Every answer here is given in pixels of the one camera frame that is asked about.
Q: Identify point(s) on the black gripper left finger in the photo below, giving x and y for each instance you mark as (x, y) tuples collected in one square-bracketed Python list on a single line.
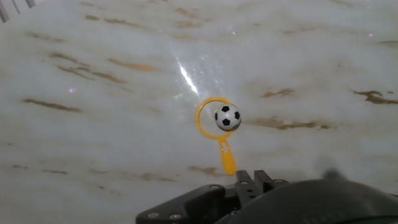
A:
[(192, 205)]

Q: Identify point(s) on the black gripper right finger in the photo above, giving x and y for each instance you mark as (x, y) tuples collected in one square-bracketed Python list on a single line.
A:
[(264, 182)]

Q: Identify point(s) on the small black white soccer ball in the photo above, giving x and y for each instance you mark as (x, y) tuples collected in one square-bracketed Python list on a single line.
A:
[(227, 117)]

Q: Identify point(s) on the marble pattern board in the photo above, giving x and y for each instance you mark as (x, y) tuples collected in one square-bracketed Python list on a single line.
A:
[(93, 140)]

